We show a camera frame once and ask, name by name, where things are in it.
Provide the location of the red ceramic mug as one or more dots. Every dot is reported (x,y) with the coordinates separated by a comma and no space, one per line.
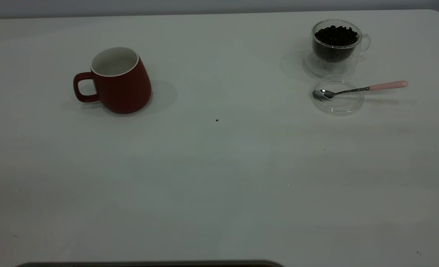
(126,92)

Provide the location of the clear double-walled glass cup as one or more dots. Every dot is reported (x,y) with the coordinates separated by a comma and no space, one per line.
(330,67)

